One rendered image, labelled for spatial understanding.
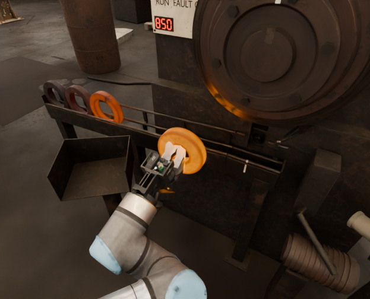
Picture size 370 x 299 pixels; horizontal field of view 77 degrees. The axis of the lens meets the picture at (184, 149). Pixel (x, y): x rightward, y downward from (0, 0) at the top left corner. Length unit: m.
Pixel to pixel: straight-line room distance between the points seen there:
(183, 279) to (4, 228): 1.52
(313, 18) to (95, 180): 0.86
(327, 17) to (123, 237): 0.60
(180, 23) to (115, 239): 0.72
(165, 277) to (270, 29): 0.54
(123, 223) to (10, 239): 1.28
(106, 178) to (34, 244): 0.82
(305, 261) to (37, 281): 1.28
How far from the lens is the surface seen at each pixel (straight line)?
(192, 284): 0.49
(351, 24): 0.62
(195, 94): 0.94
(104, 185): 0.97
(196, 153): 0.68
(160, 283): 0.50
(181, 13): 0.92
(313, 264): 0.96
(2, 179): 2.22
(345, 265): 0.98
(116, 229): 0.57
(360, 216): 0.90
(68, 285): 1.50
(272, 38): 0.58
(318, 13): 0.57
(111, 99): 1.15
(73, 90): 1.33
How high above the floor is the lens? 1.30
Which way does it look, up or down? 41 degrees down
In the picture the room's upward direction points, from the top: straight up
